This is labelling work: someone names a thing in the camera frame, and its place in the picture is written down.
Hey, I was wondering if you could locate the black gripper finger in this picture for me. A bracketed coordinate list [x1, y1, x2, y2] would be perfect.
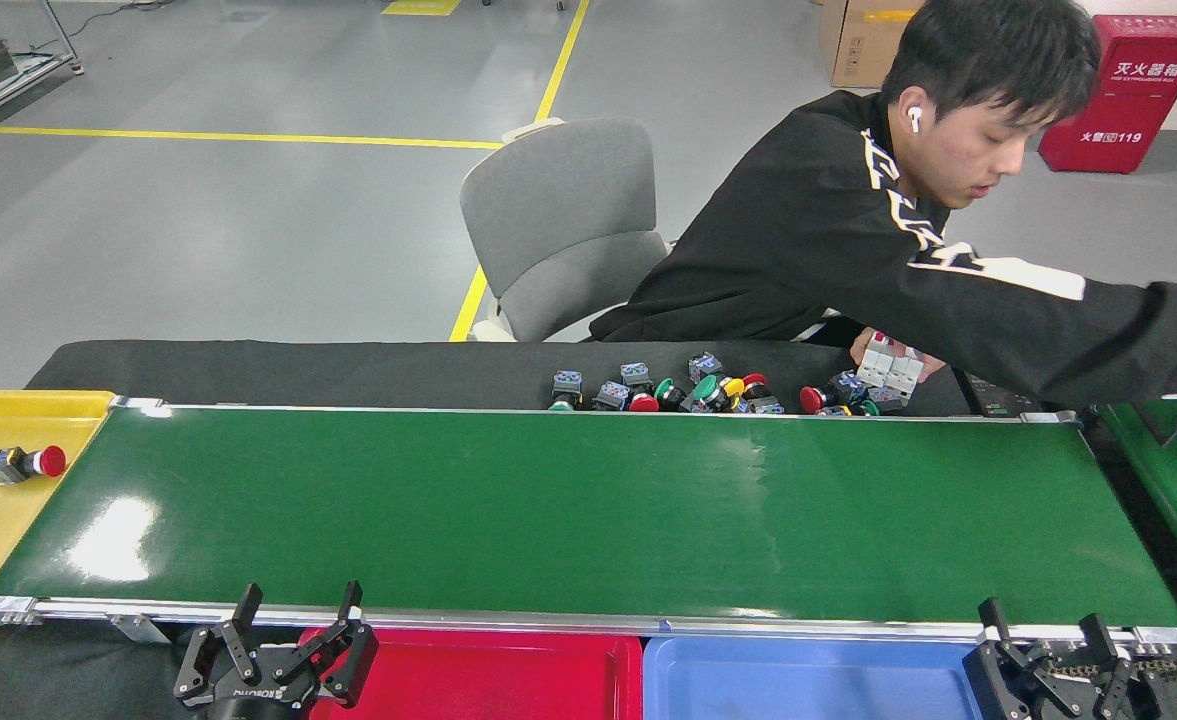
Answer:
[273, 580, 379, 707]
[1078, 613, 1164, 720]
[174, 584, 264, 703]
[963, 597, 1059, 720]

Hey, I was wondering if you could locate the white circuit breaker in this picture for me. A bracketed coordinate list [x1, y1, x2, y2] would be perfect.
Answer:
[856, 333, 925, 391]

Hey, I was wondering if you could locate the long green conveyor belt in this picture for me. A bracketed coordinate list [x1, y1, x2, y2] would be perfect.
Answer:
[0, 396, 1177, 653]

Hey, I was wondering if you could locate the yellow plastic tray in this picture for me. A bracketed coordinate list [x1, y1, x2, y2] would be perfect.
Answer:
[0, 390, 117, 636]

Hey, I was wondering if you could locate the person's left hand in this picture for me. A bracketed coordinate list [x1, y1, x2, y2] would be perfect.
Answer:
[850, 328, 947, 386]

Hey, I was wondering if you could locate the red plastic bin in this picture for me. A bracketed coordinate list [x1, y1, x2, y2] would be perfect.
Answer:
[298, 627, 644, 720]

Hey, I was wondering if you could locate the blue plastic bin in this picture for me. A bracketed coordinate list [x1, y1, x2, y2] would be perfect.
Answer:
[642, 635, 1009, 720]

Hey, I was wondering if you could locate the black guide bar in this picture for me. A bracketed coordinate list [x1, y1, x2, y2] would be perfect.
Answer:
[1133, 398, 1171, 448]

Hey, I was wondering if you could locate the black keypad controller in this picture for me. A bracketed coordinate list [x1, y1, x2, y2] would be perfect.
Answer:
[963, 372, 1044, 417]

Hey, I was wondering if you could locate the person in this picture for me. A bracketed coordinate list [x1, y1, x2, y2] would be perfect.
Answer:
[588, 0, 1177, 406]

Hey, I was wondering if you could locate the grey office chair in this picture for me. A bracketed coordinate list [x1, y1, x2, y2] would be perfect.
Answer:
[460, 117, 674, 343]

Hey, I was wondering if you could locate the red fire extinguisher box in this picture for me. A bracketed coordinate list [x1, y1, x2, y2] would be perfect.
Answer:
[1038, 14, 1177, 175]

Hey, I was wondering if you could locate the metal rack on wheels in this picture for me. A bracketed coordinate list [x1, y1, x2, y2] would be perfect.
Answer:
[0, 0, 84, 139]

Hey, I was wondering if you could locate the brown cardboard box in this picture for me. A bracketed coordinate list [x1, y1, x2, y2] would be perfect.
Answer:
[820, 0, 924, 89]

